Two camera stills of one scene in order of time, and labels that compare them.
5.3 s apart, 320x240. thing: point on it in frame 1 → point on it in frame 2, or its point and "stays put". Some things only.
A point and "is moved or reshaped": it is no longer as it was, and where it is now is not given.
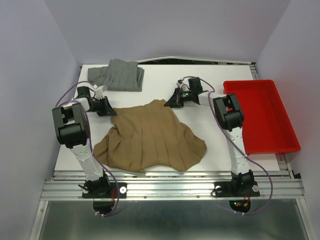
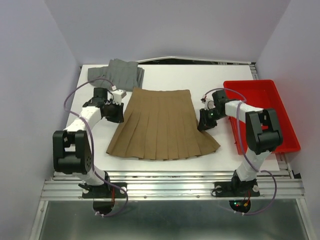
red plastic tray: x=268 y=126 stays put
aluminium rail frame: x=274 y=185 stays put
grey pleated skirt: x=119 y=75 stays put
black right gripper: x=175 y=100 → x=204 y=124
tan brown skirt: x=147 y=136 is moved or reshaped
